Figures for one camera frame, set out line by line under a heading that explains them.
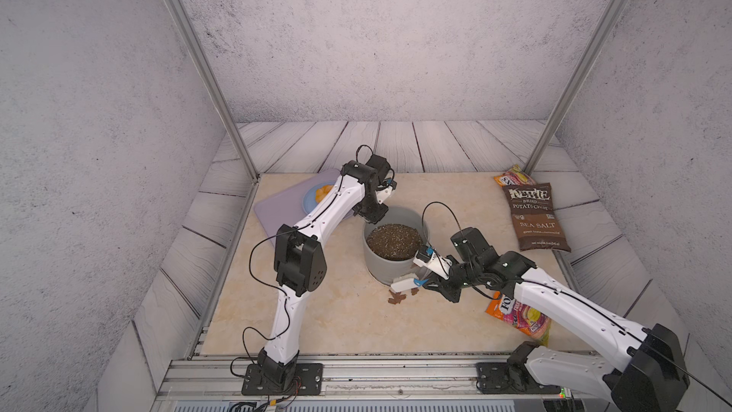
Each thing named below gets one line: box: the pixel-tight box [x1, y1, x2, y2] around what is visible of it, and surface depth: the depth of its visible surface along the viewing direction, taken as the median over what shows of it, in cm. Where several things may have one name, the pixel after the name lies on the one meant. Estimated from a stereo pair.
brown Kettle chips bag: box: [503, 182, 572, 253], surface depth 106 cm
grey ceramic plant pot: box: [362, 206, 430, 286], surface depth 91 cm
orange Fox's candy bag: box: [493, 164, 537, 186], surface depth 117 cm
